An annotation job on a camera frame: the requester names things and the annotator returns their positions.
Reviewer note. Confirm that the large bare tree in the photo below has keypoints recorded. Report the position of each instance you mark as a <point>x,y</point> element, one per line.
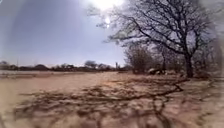
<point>188,63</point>

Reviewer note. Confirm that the pale rocks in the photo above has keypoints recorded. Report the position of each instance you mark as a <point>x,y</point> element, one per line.
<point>156,71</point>

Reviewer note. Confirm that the bare bushes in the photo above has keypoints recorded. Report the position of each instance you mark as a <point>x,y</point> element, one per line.
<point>140,60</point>

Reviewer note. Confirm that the sandy brown dirt road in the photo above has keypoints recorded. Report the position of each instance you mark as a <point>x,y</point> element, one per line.
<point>66,90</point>

